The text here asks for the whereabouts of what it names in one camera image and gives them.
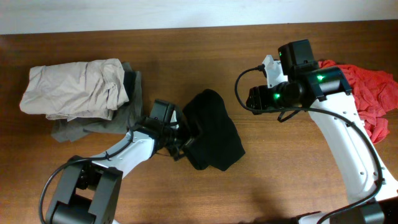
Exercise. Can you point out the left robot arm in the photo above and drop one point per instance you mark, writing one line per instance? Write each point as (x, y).
(86, 189)

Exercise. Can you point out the grey folded garment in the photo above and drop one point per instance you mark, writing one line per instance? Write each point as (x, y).
(128, 113)

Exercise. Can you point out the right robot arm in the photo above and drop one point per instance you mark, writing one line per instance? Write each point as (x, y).
(295, 83)

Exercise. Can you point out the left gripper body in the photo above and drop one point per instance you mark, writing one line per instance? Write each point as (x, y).
(176, 140)

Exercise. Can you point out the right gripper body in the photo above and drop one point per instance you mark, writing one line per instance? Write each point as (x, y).
(268, 99)

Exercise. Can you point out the black polo shirt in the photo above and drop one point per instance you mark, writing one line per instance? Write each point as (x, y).
(216, 141)

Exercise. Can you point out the beige folded garment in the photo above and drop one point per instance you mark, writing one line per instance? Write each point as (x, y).
(76, 90)

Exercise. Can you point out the red crumpled shirt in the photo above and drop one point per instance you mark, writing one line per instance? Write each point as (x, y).
(375, 94)

